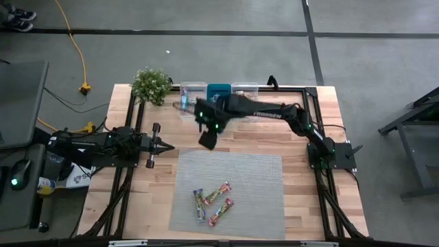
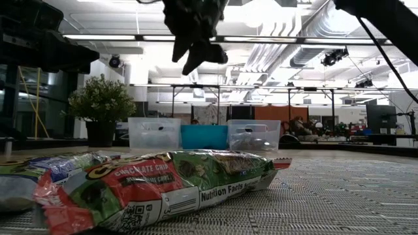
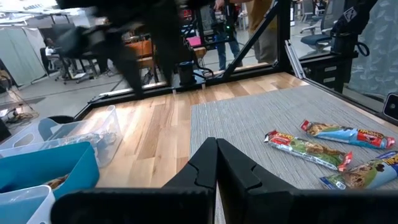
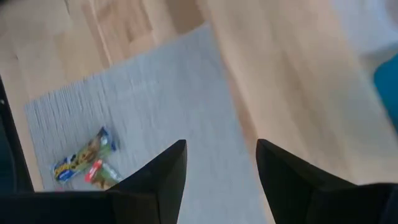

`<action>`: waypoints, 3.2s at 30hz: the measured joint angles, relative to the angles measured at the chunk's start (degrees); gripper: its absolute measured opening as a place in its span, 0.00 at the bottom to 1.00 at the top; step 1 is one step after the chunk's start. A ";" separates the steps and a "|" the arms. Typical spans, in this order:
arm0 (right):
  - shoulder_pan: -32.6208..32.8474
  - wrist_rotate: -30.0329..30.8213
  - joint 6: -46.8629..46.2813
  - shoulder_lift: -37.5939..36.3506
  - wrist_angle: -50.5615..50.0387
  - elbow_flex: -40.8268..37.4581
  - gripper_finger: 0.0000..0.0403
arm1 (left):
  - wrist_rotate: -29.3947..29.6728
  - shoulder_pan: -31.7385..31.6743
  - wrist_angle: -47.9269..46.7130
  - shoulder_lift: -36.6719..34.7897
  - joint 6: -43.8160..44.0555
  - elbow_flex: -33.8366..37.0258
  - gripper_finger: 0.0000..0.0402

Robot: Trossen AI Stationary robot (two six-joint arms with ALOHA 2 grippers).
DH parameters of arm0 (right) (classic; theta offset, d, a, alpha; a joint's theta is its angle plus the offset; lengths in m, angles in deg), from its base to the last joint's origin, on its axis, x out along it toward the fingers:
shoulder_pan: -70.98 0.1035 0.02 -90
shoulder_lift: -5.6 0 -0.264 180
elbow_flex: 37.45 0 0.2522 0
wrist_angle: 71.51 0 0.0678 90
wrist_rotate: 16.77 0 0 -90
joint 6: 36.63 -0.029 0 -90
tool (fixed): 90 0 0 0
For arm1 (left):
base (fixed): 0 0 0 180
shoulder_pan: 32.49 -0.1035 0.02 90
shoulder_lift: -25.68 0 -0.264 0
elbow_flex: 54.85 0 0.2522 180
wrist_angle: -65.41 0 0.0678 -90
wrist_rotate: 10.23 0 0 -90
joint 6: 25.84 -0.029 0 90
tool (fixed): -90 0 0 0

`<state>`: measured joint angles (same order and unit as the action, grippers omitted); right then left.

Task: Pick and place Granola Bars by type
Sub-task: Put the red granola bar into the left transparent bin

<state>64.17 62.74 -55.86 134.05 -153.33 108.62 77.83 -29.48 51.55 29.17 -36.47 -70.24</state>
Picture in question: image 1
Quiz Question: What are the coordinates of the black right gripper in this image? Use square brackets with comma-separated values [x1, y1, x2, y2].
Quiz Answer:
[193, 97, 230, 150]

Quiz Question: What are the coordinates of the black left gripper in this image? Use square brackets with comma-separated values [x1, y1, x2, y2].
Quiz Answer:
[139, 122, 175, 169]

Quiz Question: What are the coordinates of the blue oatmeal raisin granola bar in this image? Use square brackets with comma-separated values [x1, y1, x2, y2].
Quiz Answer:
[180, 86, 190, 111]
[192, 188, 208, 224]

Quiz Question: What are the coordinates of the green granola bar packet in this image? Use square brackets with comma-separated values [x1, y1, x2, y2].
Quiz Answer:
[206, 197, 235, 228]

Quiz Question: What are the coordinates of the clear plastic bin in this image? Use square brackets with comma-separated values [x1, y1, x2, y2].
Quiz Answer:
[177, 81, 209, 123]
[230, 81, 261, 123]

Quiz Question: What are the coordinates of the teal plastic bin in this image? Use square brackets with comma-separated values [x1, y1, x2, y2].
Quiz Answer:
[206, 83, 233, 104]

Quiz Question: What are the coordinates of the green potted plant black pot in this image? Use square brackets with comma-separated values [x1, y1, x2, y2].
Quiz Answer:
[131, 67, 173, 107]

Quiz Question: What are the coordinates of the grey woven mat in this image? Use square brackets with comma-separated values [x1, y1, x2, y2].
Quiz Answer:
[168, 149, 286, 241]

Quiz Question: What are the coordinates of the white printed box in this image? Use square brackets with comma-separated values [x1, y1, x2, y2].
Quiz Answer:
[64, 165, 96, 189]

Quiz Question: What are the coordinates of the white label plate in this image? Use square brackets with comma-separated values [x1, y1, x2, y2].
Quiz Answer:
[300, 240, 340, 247]
[108, 239, 149, 247]

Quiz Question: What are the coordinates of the yellow labelled bottle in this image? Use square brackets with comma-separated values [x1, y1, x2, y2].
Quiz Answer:
[36, 176, 58, 196]

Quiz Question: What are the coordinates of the black computer mouse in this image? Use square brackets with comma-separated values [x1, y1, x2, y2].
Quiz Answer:
[9, 158, 33, 191]

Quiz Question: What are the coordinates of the dark grey panel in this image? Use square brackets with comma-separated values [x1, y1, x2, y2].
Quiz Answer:
[0, 60, 49, 150]

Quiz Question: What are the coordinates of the grey desk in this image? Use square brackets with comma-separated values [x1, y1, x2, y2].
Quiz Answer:
[0, 143, 47, 231]

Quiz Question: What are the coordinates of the person's shoe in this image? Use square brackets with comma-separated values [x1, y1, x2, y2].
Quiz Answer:
[7, 7, 37, 22]
[3, 17, 34, 33]

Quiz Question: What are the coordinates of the dark grey metal cart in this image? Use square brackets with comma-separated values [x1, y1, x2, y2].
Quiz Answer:
[377, 85, 439, 200]

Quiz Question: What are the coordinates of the yellow extension cord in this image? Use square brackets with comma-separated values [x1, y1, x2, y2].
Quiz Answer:
[54, 0, 93, 97]
[36, 117, 97, 135]

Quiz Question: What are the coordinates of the black aluminium table frame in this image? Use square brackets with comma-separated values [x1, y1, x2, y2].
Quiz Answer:
[77, 84, 370, 247]

